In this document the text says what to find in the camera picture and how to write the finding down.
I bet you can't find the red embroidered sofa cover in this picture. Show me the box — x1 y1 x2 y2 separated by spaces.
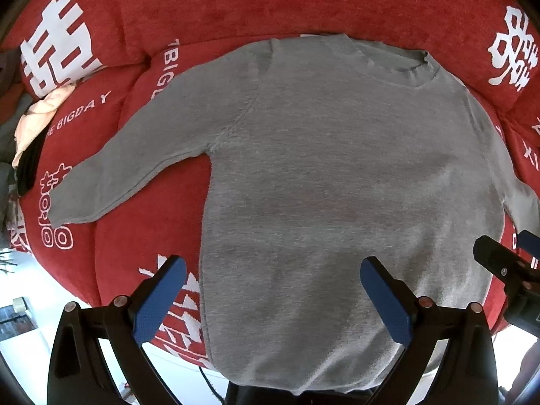
1 0 539 366

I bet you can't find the black cloth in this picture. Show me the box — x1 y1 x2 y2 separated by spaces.
16 125 49 196

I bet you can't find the peach cloth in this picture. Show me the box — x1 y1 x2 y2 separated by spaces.
12 82 77 168

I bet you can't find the grey sweater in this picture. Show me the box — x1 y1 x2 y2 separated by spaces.
49 35 539 393

